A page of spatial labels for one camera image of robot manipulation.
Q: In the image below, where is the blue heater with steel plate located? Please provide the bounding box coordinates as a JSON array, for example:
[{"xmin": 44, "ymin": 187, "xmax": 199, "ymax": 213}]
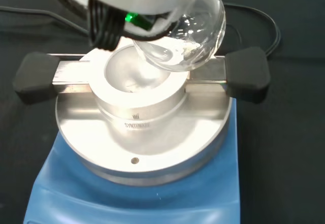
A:
[{"xmin": 14, "ymin": 36, "xmax": 271, "ymax": 224}]

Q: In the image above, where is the black heater cable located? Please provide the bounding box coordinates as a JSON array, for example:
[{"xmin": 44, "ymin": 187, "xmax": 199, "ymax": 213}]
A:
[{"xmin": 0, "ymin": 5, "xmax": 90, "ymax": 36}]

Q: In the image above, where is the black looped cable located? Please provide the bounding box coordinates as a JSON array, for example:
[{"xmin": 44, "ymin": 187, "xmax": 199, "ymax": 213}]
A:
[{"xmin": 222, "ymin": 2, "xmax": 283, "ymax": 57}]

